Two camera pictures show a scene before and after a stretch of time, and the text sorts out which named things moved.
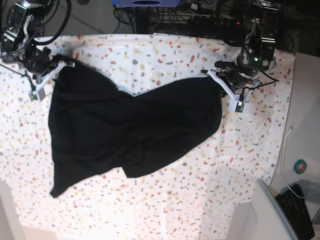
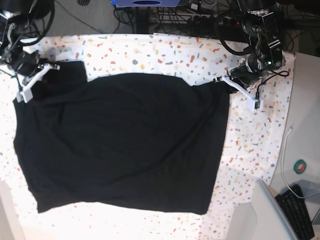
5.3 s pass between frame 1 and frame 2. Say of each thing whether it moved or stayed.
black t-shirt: moved
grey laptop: stayed
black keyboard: stayed
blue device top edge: stayed
